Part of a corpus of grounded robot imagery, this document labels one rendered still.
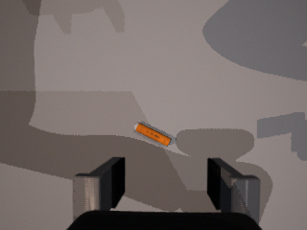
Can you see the orange battery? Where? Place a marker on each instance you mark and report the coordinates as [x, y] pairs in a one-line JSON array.
[[153, 134]]

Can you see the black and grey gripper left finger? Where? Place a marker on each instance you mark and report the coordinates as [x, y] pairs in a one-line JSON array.
[[100, 189]]

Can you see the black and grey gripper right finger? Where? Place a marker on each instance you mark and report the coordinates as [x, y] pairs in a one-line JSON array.
[[232, 192]]

